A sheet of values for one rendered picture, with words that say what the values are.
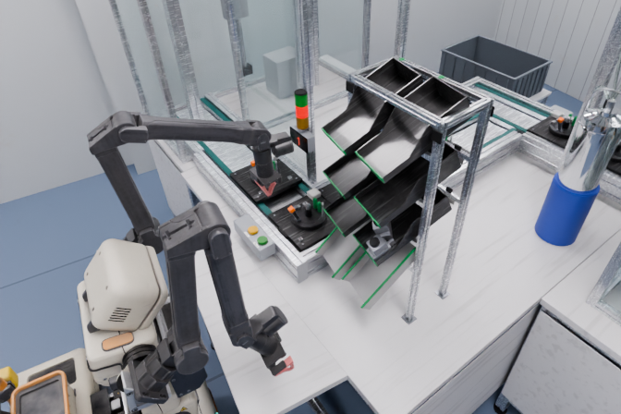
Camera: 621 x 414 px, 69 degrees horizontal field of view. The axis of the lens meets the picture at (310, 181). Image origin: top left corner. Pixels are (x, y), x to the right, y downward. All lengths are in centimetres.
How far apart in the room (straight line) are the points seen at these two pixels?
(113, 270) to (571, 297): 151
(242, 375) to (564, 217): 129
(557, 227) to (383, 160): 98
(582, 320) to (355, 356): 79
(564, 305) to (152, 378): 137
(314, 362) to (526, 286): 83
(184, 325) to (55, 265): 239
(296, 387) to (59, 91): 280
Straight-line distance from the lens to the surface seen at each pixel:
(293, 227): 180
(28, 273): 349
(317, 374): 156
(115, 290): 120
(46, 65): 365
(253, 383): 157
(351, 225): 144
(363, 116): 131
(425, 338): 165
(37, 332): 313
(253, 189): 199
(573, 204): 192
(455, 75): 354
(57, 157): 397
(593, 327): 186
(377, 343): 162
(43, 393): 172
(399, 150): 120
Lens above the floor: 225
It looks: 40 degrees down
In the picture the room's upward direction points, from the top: 3 degrees counter-clockwise
